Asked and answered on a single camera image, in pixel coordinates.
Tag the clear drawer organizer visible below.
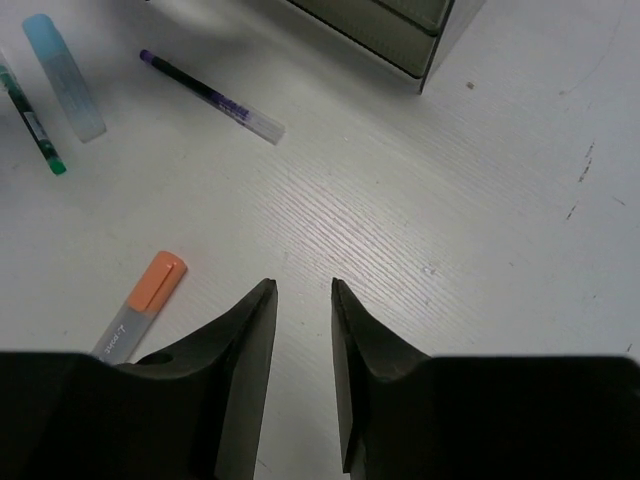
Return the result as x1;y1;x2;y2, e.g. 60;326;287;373
291;0;485;93

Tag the purple gel pen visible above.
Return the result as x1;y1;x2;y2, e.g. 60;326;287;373
139;49;285;145

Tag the green gel pen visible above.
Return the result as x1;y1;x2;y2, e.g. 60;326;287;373
1;55;66;176

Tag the blue highlighter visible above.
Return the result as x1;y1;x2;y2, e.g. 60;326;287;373
22;14;106;143

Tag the orange highlighter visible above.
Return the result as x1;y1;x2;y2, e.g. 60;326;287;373
91;251;188;365

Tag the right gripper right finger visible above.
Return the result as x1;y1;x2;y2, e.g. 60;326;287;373
331;279;639;479

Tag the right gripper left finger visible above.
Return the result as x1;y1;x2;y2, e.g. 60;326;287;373
1;279;278;479

